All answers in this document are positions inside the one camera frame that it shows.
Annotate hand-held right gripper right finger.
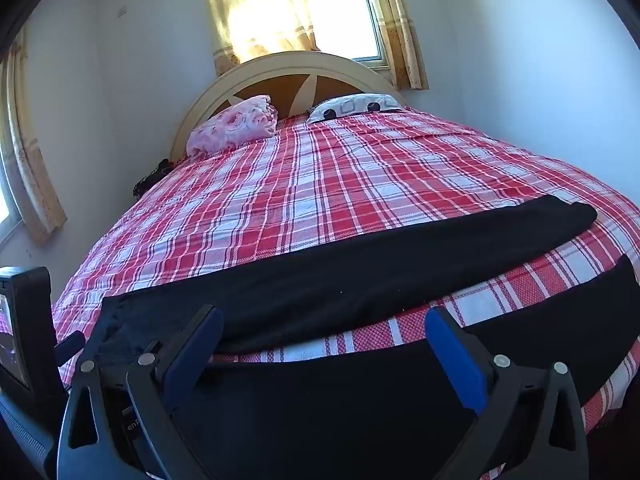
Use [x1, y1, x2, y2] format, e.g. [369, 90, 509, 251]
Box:
[424, 305, 591, 480]

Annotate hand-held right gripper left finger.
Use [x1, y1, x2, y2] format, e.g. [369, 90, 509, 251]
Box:
[56, 304, 225, 480]

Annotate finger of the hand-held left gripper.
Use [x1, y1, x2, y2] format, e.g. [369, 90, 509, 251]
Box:
[54, 331, 86, 367]

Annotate black pants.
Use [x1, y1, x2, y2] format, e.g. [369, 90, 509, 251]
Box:
[94, 194, 640, 480]

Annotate dark cloth beside bed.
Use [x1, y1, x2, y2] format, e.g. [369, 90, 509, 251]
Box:
[132, 158, 174, 200]

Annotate red plaid bedsheet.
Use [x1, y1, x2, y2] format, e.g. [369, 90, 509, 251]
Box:
[52, 107, 640, 433]

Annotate grey patterned pillow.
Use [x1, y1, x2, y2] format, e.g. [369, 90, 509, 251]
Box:
[305, 92, 407, 125]

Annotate cream wooden headboard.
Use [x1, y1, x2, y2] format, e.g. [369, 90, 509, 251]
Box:
[170, 51, 409, 161]

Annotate narrow yellow curtain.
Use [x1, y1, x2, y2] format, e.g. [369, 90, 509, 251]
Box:
[362, 0, 430, 92]

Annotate sunlit yellow curtain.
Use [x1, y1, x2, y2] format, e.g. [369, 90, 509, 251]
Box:
[197, 0, 322, 78]

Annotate window behind headboard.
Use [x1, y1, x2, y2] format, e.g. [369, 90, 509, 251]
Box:
[300, 0, 389, 68]

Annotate side wall window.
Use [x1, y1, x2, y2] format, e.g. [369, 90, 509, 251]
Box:
[0, 160, 24, 247]

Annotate side wall yellow curtain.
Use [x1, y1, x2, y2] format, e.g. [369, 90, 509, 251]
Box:
[0, 35, 68, 247]

